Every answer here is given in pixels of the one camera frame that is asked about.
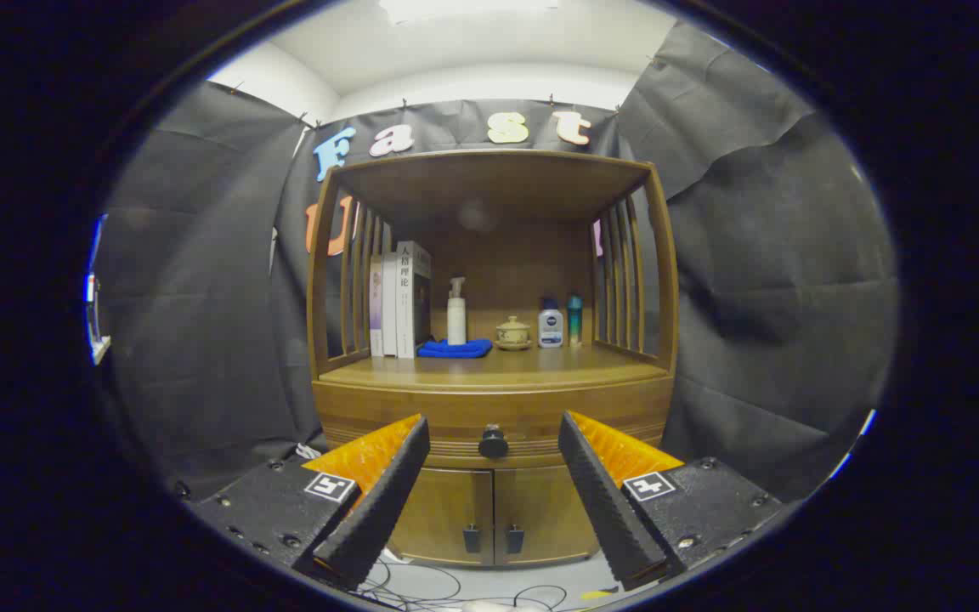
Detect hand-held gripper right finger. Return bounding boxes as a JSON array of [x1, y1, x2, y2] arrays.
[[558, 411, 784, 592]]

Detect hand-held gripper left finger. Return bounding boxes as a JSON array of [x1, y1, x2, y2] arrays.
[[186, 414, 431, 592]]

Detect wooden drawer with black knob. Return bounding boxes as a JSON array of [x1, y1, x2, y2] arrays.
[[313, 377, 676, 470]]

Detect wooden cabinet door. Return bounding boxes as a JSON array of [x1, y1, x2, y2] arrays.
[[494, 466, 601, 566], [389, 467, 495, 566]]

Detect wooden countertop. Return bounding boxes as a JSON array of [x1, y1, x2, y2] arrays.
[[320, 344, 669, 390]]

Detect brown wooden cabinet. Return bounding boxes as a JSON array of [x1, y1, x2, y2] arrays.
[[306, 150, 679, 568]]

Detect blue folded cloth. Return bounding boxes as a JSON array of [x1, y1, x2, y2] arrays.
[[417, 338, 494, 359]]

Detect white lotion bottle blue cap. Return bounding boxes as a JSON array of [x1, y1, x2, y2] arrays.
[[538, 297, 564, 349]]

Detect white pump bottle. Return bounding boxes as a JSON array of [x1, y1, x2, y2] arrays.
[[447, 276, 467, 346]]

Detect thin white book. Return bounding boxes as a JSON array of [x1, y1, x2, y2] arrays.
[[382, 252, 399, 357]]

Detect lilac book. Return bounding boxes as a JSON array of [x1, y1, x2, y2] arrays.
[[369, 255, 384, 357]]

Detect beige lidded teacup with saucer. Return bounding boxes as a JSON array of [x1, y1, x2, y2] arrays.
[[495, 315, 533, 351]]

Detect white and dark thick book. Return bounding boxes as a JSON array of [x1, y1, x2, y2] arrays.
[[396, 241, 433, 359]]

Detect black backdrop cloth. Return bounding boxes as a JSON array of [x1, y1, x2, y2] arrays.
[[103, 21, 903, 502]]

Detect white panel with blue edge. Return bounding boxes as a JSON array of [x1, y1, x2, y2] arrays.
[[84, 217, 112, 366]]

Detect black floor cables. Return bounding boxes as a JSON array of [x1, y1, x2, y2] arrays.
[[354, 552, 618, 612]]

